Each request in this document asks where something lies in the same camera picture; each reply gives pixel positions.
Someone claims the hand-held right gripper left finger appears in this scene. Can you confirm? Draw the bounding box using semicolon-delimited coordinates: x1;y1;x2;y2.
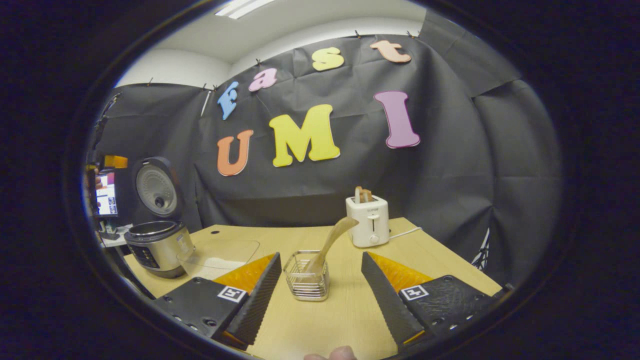
150;252;283;351

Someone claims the ceiling light panel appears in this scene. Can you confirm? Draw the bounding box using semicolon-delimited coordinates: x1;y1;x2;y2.
215;0;276;20

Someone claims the black and silver rice cooker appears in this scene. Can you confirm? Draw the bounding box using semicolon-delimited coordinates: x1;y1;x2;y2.
124;156;197;279

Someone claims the white toaster cable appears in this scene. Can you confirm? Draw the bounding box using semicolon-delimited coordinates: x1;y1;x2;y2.
389;226;423;240

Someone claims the white toaster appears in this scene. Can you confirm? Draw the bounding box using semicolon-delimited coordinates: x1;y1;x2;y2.
345;194;390;249

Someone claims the white side desk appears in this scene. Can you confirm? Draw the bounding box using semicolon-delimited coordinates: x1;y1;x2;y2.
100;222;133;248

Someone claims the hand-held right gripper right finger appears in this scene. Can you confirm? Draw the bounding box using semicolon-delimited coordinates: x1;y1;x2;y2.
361;251;503;351

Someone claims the black tripod stand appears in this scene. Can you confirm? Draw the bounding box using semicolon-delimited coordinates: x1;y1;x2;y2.
471;229;489;272
96;92;122;151

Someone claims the computer monitor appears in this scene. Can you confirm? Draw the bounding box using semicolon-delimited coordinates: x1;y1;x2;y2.
95;170;119;217

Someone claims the white rice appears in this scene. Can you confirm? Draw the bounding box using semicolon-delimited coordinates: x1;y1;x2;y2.
197;255;246;275

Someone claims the black backdrop cloth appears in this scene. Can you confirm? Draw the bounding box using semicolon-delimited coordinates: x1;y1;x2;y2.
87;10;563;288

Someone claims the metal wire chopstick holder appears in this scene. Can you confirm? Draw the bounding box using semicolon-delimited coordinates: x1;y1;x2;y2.
283;250;331;302

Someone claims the wooden spoon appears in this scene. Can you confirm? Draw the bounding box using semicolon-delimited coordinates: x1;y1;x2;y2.
302;216;360;275

